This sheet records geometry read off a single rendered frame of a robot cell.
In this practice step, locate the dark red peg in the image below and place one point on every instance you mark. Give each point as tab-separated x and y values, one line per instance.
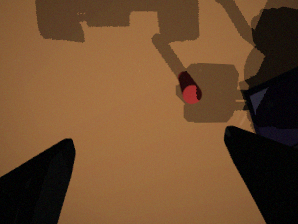
190	90

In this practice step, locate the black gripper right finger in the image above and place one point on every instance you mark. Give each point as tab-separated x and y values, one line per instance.
270	171

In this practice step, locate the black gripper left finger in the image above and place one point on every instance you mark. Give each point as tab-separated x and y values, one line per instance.
34	192

